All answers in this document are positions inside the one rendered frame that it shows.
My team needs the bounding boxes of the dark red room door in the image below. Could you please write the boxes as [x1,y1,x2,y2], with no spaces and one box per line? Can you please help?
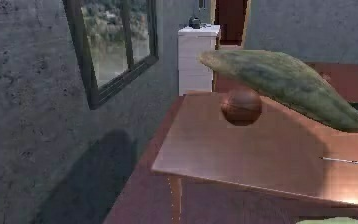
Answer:
[214,0,249,47]

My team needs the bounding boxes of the small black round object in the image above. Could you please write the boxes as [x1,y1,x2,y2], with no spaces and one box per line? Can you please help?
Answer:
[188,16,202,30]

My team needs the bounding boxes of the dark framed window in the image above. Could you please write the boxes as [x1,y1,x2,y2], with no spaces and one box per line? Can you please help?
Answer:
[62,0,160,111]

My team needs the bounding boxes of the thin silver pen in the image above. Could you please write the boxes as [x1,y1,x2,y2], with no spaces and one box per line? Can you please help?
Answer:
[321,156,358,165]

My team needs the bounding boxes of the brown wooden table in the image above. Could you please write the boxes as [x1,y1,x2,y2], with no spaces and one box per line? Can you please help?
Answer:
[151,91,358,224]

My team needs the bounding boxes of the brown basketball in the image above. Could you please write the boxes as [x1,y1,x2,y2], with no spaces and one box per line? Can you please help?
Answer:
[220,88,264,127]

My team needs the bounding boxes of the white chest of drawers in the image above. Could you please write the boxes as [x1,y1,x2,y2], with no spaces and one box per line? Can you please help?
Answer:
[177,24,222,97]

